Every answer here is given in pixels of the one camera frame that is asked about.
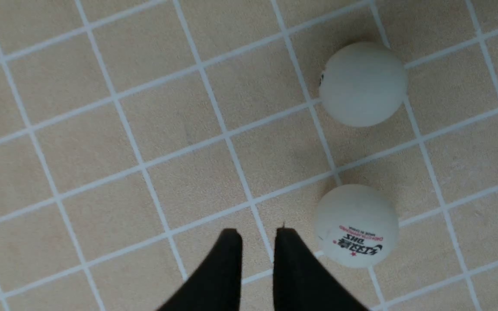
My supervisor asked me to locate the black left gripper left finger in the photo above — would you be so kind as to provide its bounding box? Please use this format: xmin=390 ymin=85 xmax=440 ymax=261
xmin=159 ymin=228 xmax=243 ymax=311

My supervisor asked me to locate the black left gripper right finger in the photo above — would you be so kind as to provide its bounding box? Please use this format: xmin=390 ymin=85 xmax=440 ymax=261
xmin=273 ymin=228 xmax=368 ymax=311

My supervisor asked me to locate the white printed ball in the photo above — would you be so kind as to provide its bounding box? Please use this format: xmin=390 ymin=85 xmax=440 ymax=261
xmin=314 ymin=184 xmax=399 ymax=268

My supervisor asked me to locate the peach checkered tablecloth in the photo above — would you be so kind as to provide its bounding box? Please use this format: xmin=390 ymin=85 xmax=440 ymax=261
xmin=0 ymin=0 xmax=498 ymax=311

